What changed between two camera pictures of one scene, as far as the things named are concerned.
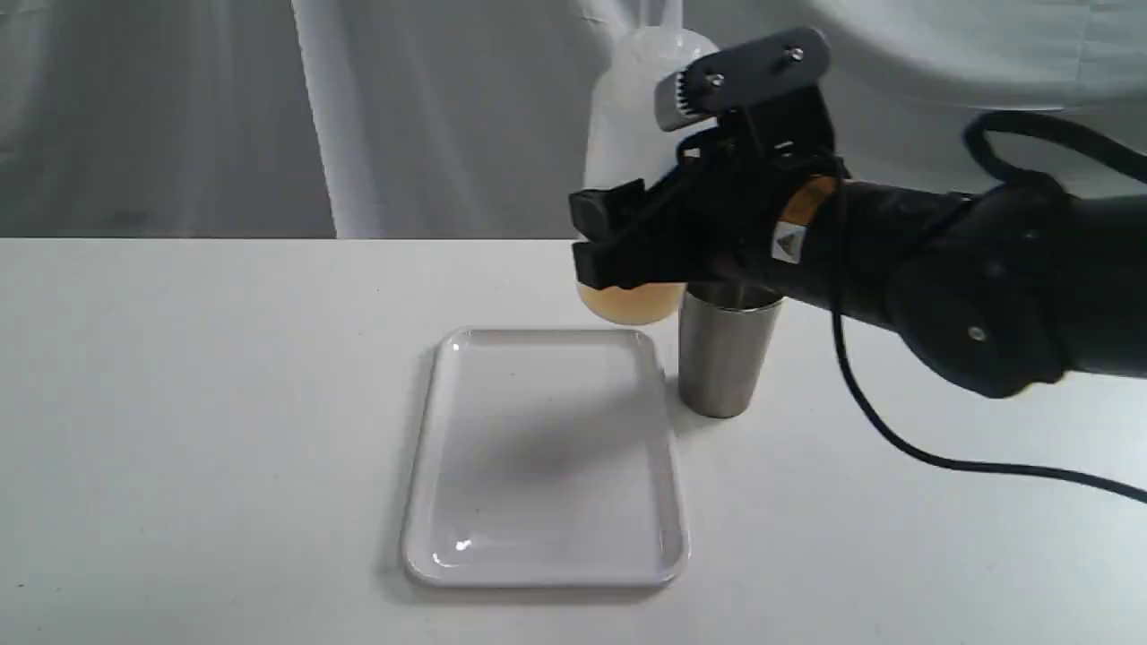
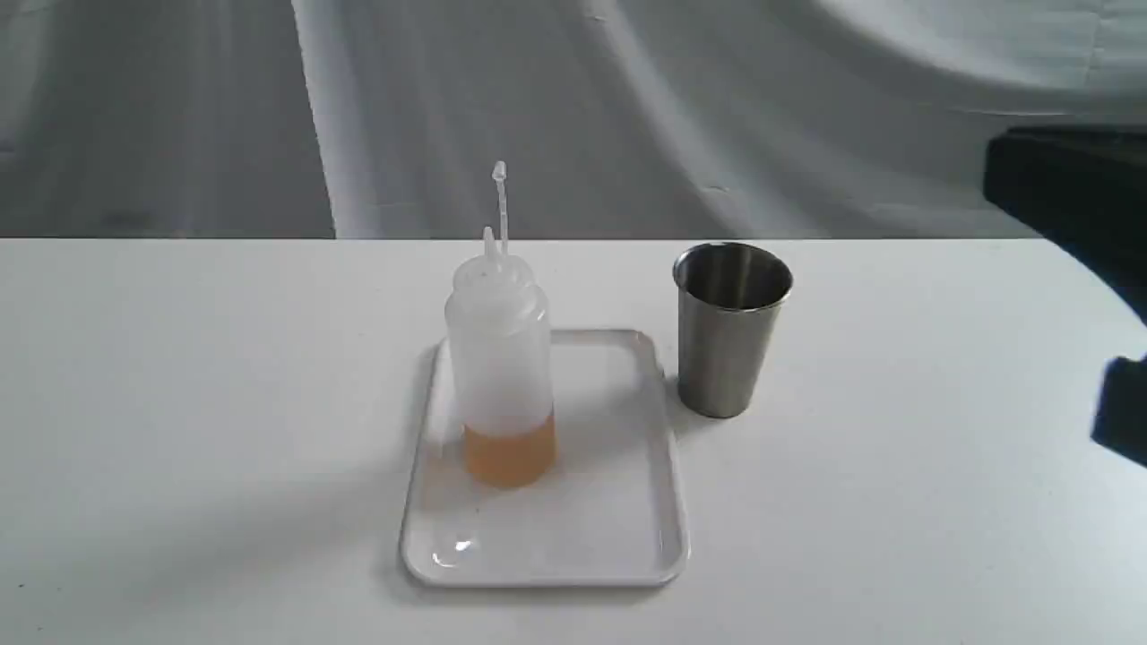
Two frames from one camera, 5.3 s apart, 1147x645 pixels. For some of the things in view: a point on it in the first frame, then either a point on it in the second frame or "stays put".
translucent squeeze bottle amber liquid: x=623 y=137 to x=499 y=364
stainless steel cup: x=724 y=332 stays put
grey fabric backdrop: x=466 y=118 stays put
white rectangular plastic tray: x=546 y=459 stays put
